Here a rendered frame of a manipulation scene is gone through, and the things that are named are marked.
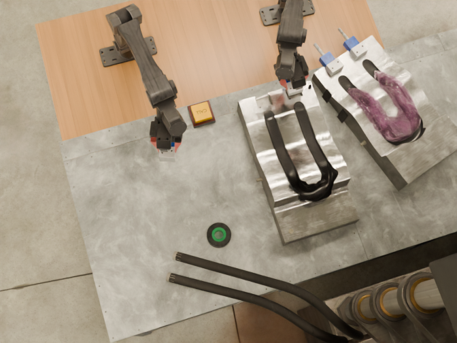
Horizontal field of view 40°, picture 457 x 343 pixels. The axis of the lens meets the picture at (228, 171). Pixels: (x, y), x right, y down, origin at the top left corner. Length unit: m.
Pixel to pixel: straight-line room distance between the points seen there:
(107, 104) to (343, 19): 0.91
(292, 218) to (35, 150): 1.48
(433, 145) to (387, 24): 1.31
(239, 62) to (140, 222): 0.67
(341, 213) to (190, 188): 0.51
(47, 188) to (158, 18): 1.08
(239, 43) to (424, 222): 0.90
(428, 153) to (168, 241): 0.91
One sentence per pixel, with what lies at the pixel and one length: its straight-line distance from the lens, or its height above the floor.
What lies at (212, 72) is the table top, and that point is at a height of 0.80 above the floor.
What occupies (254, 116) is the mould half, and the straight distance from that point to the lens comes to 2.13.
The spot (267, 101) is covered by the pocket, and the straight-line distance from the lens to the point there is 2.19.
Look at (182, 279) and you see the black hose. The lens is 2.06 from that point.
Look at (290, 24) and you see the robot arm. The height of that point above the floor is 1.21.
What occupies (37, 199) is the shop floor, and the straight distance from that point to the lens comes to 3.07.
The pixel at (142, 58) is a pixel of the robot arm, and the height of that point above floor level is 1.22.
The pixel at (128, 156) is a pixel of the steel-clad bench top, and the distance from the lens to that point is 2.20.
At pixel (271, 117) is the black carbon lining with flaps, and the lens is 2.14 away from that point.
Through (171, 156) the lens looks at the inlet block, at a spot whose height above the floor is 0.95.
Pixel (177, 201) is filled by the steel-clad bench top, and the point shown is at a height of 0.80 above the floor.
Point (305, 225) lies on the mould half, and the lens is 2.09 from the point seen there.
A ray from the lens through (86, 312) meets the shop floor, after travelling 2.95.
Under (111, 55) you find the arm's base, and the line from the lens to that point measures 2.33.
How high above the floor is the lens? 2.89
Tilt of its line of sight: 75 degrees down
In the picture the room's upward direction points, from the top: 6 degrees clockwise
